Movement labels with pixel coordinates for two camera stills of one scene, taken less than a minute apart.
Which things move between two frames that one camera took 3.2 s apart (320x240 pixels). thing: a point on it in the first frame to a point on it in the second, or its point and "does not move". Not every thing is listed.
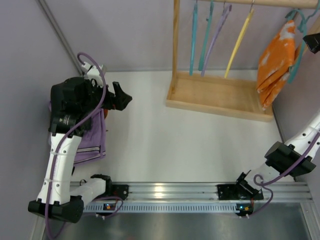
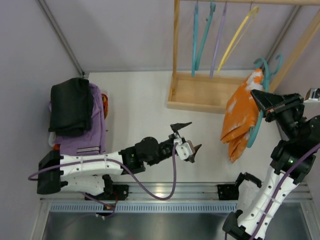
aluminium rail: (283, 191) does not move
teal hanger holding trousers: (302, 27) to (265, 86)
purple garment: (92, 146) does not move
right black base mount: (238, 192) does not move
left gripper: (111, 97) to (173, 141)
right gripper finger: (313, 41) to (293, 104)
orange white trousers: (275, 64) to (241, 114)
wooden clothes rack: (231, 94) does not move
